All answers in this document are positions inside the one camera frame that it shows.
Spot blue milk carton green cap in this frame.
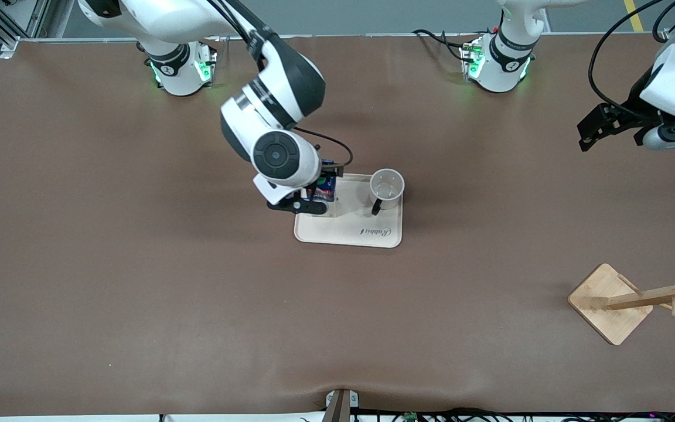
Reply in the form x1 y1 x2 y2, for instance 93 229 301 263
305 159 339 219

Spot white smiley mug black handle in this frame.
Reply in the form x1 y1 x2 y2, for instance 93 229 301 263
369 168 406 216

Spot cream rabbit print tray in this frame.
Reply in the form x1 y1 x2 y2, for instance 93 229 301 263
294 173 404 249

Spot brown table cover mat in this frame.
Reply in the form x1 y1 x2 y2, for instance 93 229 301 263
0 33 675 418

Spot wooden mug tree stand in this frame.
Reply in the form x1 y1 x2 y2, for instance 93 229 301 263
567 258 675 346

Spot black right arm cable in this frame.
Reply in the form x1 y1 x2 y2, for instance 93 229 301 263
203 0 354 168

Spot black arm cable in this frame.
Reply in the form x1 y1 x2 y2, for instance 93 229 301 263
588 0 675 111
203 0 354 168

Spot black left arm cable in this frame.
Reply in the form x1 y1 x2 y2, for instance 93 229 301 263
588 0 675 111

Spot black base cable left arm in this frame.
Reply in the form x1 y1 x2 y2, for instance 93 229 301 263
412 28 474 63

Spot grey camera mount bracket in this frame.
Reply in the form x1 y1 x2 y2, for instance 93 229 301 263
325 389 360 422

